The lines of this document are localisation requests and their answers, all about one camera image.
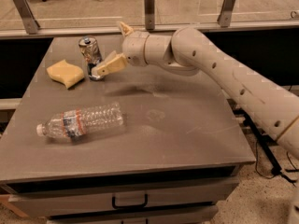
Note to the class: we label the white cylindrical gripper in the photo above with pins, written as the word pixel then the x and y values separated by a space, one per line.
pixel 135 48

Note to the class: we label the silver blue redbull can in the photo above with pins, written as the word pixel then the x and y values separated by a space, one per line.
pixel 91 53

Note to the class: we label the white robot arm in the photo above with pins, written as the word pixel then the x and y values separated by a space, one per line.
pixel 188 51

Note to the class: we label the yellow sponge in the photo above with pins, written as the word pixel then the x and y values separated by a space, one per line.
pixel 65 73

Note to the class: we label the clear plastic water bottle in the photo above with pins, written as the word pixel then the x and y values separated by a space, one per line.
pixel 79 122

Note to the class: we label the grey upper drawer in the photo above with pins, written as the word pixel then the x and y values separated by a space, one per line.
pixel 114 198

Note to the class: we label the grey drawer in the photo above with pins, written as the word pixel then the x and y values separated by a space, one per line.
pixel 114 198
pixel 179 215

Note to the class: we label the grey lower drawer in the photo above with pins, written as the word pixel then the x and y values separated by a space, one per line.
pixel 179 215

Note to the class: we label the black metal floor stand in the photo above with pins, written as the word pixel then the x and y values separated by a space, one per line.
pixel 276 168

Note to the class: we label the middle metal railing bracket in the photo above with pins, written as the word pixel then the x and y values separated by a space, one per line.
pixel 149 10

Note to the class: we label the metal railing bracket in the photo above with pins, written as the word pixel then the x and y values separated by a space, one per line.
pixel 29 22
pixel 149 10
pixel 225 16

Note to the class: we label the left metal railing bracket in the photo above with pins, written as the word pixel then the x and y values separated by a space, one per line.
pixel 29 22

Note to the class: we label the right metal railing bracket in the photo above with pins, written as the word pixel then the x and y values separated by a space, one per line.
pixel 225 16

